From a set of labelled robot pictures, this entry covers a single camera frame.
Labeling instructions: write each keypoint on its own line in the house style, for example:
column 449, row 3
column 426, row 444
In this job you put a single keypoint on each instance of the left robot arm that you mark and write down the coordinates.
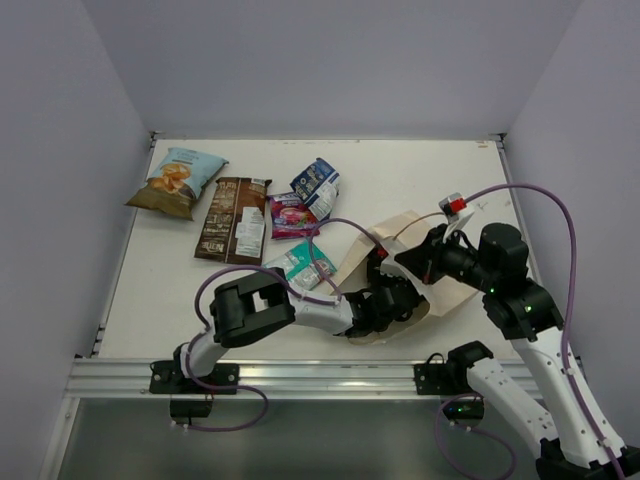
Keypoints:
column 243, row 305

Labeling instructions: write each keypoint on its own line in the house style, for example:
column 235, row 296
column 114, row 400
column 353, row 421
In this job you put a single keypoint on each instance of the navy kettle chips bag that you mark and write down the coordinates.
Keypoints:
column 317, row 186

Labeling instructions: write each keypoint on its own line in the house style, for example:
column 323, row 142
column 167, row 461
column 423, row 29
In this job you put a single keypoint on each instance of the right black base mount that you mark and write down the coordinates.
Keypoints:
column 446, row 378

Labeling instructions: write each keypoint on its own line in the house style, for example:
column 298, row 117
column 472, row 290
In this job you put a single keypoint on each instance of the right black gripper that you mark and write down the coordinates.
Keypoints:
column 424, row 260

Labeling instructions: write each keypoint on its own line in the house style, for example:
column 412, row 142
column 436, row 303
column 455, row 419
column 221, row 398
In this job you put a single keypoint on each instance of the brown paper bag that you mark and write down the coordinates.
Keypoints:
column 396, row 234

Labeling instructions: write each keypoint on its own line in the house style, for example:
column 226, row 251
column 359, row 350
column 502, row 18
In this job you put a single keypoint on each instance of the purple berry candy bag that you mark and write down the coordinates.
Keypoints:
column 290, row 218

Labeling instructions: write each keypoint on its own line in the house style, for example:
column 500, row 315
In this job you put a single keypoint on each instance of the gold blue crisps bag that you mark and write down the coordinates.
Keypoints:
column 176, row 184

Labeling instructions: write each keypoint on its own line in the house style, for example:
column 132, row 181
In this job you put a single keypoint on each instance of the aluminium mounting rail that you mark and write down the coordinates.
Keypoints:
column 279, row 380

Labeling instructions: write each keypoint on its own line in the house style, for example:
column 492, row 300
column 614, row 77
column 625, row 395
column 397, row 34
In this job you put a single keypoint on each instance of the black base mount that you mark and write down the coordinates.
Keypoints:
column 446, row 378
column 190, row 400

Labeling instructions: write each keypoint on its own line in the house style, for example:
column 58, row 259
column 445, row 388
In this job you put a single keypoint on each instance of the brown chocolate snack bag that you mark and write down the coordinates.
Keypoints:
column 234, row 228

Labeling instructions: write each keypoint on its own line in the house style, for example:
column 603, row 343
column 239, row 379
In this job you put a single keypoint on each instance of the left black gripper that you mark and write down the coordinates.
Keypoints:
column 395, row 292

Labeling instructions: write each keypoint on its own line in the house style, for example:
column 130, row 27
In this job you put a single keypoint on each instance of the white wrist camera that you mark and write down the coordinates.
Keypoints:
column 457, row 212
column 378, row 254

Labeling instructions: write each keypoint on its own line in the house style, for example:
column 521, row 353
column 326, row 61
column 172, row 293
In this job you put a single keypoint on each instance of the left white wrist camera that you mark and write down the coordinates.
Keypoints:
column 378, row 254

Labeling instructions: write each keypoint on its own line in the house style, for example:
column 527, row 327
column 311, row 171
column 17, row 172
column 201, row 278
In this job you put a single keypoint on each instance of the green mint candy pack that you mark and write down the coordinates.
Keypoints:
column 297, row 264

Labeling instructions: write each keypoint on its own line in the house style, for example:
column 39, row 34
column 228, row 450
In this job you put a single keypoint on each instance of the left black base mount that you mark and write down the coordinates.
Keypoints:
column 190, row 400

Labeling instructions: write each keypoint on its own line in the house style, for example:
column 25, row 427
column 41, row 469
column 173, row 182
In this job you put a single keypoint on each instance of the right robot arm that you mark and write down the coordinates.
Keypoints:
column 566, row 431

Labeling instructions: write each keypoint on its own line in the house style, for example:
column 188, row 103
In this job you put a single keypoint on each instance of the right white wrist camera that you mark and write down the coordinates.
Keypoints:
column 457, row 212

